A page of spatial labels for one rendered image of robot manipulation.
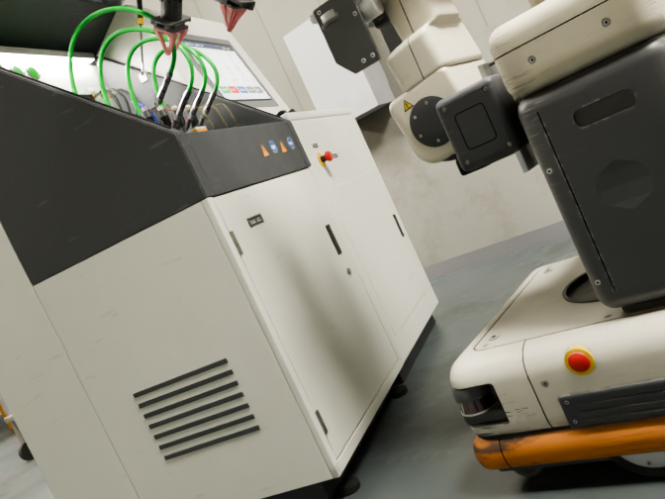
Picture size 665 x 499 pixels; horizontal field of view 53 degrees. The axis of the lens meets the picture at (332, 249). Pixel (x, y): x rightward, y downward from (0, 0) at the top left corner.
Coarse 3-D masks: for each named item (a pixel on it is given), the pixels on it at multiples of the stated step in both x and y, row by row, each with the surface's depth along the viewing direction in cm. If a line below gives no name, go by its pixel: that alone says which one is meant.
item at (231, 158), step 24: (192, 144) 155; (216, 144) 165; (240, 144) 177; (264, 144) 190; (288, 144) 206; (216, 168) 160; (240, 168) 172; (264, 168) 184; (288, 168) 198; (216, 192) 156
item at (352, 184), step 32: (192, 32) 255; (224, 32) 282; (160, 64) 225; (320, 128) 237; (352, 128) 271; (352, 160) 255; (352, 192) 241; (384, 192) 276; (352, 224) 228; (384, 224) 259; (384, 256) 245; (416, 256) 282; (384, 288) 232; (416, 288) 264; (384, 320) 221; (416, 320) 250; (416, 352) 248
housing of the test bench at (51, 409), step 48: (0, 240) 173; (0, 288) 177; (0, 336) 181; (48, 336) 175; (0, 384) 185; (48, 384) 179; (48, 432) 183; (96, 432) 177; (48, 480) 187; (96, 480) 181
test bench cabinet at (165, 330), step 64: (128, 256) 162; (192, 256) 156; (64, 320) 172; (128, 320) 166; (192, 320) 160; (256, 320) 154; (128, 384) 170; (192, 384) 164; (256, 384) 158; (384, 384) 201; (128, 448) 175; (192, 448) 168; (256, 448) 162; (320, 448) 157
